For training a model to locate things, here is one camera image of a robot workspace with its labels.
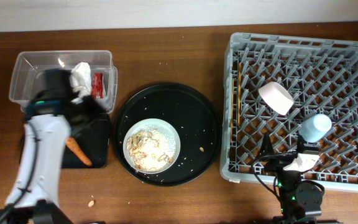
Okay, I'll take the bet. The clear plastic bin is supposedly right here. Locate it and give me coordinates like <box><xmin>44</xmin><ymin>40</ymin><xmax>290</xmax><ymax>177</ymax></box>
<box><xmin>9</xmin><ymin>50</ymin><xmax>117</xmax><ymax>114</ymax></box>

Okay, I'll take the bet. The white plate with food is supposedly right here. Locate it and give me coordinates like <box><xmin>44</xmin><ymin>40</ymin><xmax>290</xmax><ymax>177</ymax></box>
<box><xmin>122</xmin><ymin>118</ymin><xmax>181</xmax><ymax>174</ymax></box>

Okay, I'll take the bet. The light blue cup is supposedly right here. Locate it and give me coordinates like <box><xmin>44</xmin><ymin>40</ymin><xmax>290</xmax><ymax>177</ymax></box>
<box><xmin>299</xmin><ymin>114</ymin><xmax>332</xmax><ymax>143</ymax></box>

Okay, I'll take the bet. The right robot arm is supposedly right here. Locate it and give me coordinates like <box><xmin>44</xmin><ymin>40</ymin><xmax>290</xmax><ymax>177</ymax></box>
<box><xmin>257</xmin><ymin>133</ymin><xmax>325</xmax><ymax>223</ymax></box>

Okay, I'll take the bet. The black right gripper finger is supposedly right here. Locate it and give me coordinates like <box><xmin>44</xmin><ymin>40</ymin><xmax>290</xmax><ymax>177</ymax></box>
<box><xmin>260</xmin><ymin>133</ymin><xmax>274</xmax><ymax>156</ymax></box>
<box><xmin>296</xmin><ymin>135</ymin><xmax>308</xmax><ymax>151</ymax></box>

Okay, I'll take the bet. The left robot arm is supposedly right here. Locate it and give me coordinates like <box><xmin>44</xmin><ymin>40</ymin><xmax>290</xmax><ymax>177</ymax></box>
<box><xmin>0</xmin><ymin>69</ymin><xmax>103</xmax><ymax>223</ymax></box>

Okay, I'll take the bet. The orange carrot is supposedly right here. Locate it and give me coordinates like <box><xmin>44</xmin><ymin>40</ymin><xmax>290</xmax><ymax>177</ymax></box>
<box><xmin>66</xmin><ymin>137</ymin><xmax>93</xmax><ymax>167</ymax></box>

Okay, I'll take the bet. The black rectangular tray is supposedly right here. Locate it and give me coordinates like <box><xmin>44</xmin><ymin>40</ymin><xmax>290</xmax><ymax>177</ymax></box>
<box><xmin>62</xmin><ymin>113</ymin><xmax>111</xmax><ymax>169</ymax></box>

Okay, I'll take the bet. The red snack wrapper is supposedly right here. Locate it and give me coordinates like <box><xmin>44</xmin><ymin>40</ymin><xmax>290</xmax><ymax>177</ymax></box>
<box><xmin>91</xmin><ymin>73</ymin><xmax>104</xmax><ymax>99</ymax></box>

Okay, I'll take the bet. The round black tray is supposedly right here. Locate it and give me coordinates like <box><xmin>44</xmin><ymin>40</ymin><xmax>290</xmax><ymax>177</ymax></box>
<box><xmin>112</xmin><ymin>83</ymin><xmax>222</xmax><ymax>187</ymax></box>

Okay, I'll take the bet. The pink bowl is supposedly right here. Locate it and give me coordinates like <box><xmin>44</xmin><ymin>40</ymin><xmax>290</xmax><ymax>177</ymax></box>
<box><xmin>258</xmin><ymin>82</ymin><xmax>294</xmax><ymax>115</ymax></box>

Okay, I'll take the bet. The peanut shell on table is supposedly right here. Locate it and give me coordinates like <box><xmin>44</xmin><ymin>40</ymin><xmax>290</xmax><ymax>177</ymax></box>
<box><xmin>88</xmin><ymin>200</ymin><xmax>94</xmax><ymax>207</ymax></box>

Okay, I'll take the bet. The white napkin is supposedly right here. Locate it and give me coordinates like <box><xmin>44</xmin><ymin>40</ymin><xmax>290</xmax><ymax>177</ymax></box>
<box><xmin>70</xmin><ymin>62</ymin><xmax>91</xmax><ymax>104</ymax></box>

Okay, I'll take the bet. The grey dishwasher rack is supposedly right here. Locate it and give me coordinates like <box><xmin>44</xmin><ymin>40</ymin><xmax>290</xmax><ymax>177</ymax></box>
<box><xmin>220</xmin><ymin>32</ymin><xmax>358</xmax><ymax>192</ymax></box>

